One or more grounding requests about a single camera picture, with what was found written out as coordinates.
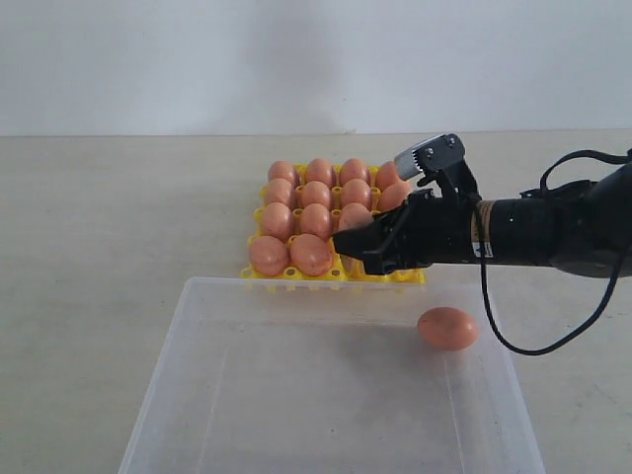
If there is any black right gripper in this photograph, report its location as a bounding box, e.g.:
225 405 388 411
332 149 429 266
333 192 480 276

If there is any brown egg bin bottom edge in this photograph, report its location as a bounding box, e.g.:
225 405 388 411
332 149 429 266
340 178 372 209

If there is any brown egg tray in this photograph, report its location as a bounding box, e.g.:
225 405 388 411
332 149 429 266
305 158 336 188
339 158 370 187
268 160 300 187

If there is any brown egg corner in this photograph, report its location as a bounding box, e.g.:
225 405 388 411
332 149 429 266
260 202 295 243

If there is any brown egg large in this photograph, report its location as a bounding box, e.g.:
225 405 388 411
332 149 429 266
249 236 290 277

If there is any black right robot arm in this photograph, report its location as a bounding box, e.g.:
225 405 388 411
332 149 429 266
333 165 631 278

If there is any yellow plastic egg tray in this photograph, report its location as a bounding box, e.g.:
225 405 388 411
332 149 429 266
241 158 426 284

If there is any clear plastic bin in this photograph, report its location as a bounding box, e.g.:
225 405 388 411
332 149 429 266
119 277 544 473

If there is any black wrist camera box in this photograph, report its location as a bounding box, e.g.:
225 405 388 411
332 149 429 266
393 133 481 201

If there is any black flat ribbon cable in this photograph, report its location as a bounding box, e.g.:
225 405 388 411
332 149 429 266
538 148 632 197

